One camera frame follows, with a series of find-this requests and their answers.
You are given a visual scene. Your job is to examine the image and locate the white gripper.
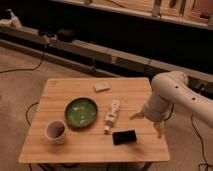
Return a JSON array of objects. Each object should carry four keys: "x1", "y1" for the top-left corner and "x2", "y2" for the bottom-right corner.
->
[{"x1": 129, "y1": 97, "x2": 171, "y2": 138}]

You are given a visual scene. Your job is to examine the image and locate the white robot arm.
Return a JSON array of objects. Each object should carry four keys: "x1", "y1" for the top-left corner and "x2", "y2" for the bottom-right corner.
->
[{"x1": 130, "y1": 71, "x2": 213, "y2": 129}]

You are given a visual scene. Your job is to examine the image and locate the black rectangular phone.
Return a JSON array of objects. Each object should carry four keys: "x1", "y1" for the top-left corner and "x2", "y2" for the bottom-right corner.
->
[{"x1": 112, "y1": 130, "x2": 137, "y2": 145}]

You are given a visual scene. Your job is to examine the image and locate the white tube bottle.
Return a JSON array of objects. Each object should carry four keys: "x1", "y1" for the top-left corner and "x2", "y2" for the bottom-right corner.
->
[{"x1": 104, "y1": 100, "x2": 121, "y2": 134}]

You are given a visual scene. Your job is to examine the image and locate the small tan wooden block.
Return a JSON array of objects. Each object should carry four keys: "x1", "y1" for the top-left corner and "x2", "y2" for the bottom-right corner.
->
[{"x1": 94, "y1": 82, "x2": 110, "y2": 92}]

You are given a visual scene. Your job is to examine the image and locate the green round plate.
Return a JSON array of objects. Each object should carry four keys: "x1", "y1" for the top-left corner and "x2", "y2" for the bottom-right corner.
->
[{"x1": 65, "y1": 97, "x2": 98, "y2": 128}]

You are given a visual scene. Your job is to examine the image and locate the wooden table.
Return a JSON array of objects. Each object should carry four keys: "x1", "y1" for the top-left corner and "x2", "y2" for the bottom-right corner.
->
[{"x1": 19, "y1": 78, "x2": 170, "y2": 163}]

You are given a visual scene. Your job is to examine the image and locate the white paper cup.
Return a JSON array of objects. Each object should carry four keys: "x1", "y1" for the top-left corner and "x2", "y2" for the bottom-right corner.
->
[{"x1": 45, "y1": 120, "x2": 66, "y2": 144}]

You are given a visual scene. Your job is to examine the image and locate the black box on ledge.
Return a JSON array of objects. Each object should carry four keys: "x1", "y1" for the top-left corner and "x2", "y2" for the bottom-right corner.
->
[{"x1": 57, "y1": 29, "x2": 75, "y2": 42}]

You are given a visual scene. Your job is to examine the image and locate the white object on ledge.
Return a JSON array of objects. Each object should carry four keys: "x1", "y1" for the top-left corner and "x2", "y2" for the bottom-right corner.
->
[{"x1": 0, "y1": 9, "x2": 22, "y2": 29}]

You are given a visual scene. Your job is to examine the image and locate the black cable right side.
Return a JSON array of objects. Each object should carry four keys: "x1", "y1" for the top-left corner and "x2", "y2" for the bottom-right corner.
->
[{"x1": 190, "y1": 114, "x2": 213, "y2": 171}]

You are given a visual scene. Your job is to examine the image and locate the black cable under table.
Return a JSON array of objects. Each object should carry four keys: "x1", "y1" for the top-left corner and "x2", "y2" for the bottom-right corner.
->
[{"x1": 25, "y1": 101, "x2": 40, "y2": 128}]

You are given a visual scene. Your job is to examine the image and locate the black cable on floor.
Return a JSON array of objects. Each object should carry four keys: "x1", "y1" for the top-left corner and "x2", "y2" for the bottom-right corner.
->
[{"x1": 0, "y1": 49, "x2": 47, "y2": 75}]

